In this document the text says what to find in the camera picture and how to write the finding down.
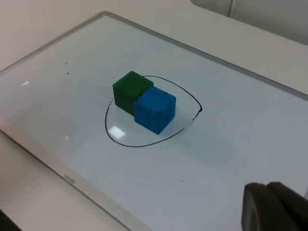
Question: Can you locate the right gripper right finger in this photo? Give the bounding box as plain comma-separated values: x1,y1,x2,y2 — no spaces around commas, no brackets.
266,181,308,231

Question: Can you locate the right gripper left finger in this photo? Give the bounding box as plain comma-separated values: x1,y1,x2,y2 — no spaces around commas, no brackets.
241,182,295,231

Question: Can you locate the blue cube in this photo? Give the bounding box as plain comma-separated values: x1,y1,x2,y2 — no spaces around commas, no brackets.
133,86,177,135

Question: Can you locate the green cube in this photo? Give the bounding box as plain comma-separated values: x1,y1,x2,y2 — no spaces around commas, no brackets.
112,70,154,117

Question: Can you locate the grey-framed whiteboard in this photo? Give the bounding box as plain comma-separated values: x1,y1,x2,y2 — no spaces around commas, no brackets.
0,11,308,231

